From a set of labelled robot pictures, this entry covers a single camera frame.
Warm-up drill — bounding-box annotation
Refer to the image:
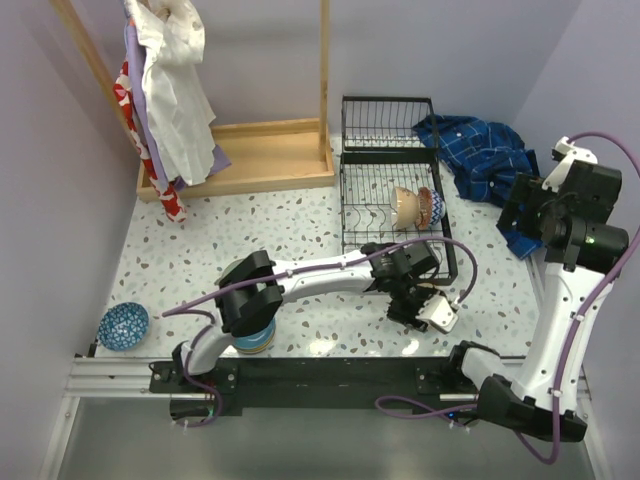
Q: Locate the red blue patterned bowl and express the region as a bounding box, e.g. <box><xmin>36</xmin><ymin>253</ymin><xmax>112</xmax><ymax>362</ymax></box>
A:
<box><xmin>415</xmin><ymin>187</ymin><xmax>446</xmax><ymax>230</ymax></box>

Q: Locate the cream beige bowl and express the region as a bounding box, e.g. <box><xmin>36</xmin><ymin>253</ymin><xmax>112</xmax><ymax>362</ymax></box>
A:
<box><xmin>390</xmin><ymin>186</ymin><xmax>419</xmax><ymax>230</ymax></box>

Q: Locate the black wire dish rack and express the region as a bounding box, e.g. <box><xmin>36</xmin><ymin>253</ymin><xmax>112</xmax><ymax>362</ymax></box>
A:
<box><xmin>339</xmin><ymin>93</ymin><xmax>459</xmax><ymax>287</ymax></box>

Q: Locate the white black striped bowl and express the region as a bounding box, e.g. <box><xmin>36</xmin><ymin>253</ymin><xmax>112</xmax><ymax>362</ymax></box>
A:
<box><xmin>415</xmin><ymin>282</ymin><xmax>438</xmax><ymax>290</ymax></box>

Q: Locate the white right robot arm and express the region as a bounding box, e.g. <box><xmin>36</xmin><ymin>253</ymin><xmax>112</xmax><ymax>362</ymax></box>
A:
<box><xmin>445</xmin><ymin>160</ymin><xmax>629</xmax><ymax>442</ymax></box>

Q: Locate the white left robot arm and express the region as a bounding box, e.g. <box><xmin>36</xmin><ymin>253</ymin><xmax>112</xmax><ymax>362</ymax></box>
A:
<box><xmin>163</xmin><ymin>240</ymin><xmax>439</xmax><ymax>392</ymax></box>

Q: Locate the blue plaid shirt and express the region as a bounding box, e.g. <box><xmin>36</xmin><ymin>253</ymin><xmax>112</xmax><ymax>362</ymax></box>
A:
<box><xmin>411</xmin><ymin>113</ymin><xmax>544</xmax><ymax>260</ymax></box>

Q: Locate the teal blue bowl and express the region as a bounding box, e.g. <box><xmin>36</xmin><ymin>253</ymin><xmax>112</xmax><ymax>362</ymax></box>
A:
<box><xmin>233</xmin><ymin>321</ymin><xmax>276</xmax><ymax>346</ymax></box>

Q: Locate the yellow rimmed bowl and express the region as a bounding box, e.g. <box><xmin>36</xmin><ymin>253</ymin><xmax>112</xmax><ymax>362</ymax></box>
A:
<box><xmin>234</xmin><ymin>338</ymin><xmax>273</xmax><ymax>355</ymax></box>

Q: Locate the light green bowl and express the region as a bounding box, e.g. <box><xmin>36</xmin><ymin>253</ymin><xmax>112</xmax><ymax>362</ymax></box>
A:
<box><xmin>217</xmin><ymin>262</ymin><xmax>238</xmax><ymax>287</ymax></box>

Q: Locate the blue triangle patterned bowl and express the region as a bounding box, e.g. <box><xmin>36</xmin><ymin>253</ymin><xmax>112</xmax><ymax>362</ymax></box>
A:
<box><xmin>97</xmin><ymin>302</ymin><xmax>150</xmax><ymax>352</ymax></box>

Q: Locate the lavender hanging garment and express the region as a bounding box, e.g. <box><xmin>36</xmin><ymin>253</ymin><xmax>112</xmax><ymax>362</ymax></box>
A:
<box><xmin>125</xmin><ymin>12</ymin><xmax>231</xmax><ymax>188</ymax></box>

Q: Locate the red white floral garment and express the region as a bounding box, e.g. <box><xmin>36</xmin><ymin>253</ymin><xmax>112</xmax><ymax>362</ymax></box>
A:
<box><xmin>112</xmin><ymin>58</ymin><xmax>187</xmax><ymax>223</ymax></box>

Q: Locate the white hanging shirt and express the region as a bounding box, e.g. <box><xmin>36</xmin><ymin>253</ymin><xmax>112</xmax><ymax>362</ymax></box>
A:
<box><xmin>124</xmin><ymin>1</ymin><xmax>216</xmax><ymax>186</ymax></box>

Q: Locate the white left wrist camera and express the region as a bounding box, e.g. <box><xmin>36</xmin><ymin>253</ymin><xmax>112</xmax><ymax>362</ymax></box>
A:
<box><xmin>416</xmin><ymin>294</ymin><xmax>458</xmax><ymax>334</ymax></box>

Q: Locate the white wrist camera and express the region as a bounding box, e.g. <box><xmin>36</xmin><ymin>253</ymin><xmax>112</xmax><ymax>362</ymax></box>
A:
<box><xmin>416</xmin><ymin>294</ymin><xmax>458</xmax><ymax>334</ymax></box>
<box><xmin>542</xmin><ymin>136</ymin><xmax>598</xmax><ymax>193</ymax></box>

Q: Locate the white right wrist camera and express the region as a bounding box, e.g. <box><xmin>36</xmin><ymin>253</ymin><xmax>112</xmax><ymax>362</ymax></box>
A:
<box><xmin>542</xmin><ymin>136</ymin><xmax>598</xmax><ymax>193</ymax></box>

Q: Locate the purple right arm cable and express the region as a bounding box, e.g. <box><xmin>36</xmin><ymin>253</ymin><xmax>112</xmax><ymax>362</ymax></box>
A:
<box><xmin>375</xmin><ymin>130</ymin><xmax>640</xmax><ymax>465</ymax></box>

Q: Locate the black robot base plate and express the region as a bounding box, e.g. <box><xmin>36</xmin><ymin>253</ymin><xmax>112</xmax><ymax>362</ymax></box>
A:
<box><xmin>149</xmin><ymin>357</ymin><xmax>477</xmax><ymax>420</ymax></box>

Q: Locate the aluminium rail frame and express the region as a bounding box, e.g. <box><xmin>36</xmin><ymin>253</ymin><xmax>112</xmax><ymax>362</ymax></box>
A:
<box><xmin>41</xmin><ymin>339</ymin><xmax>612</xmax><ymax>479</ymax></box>

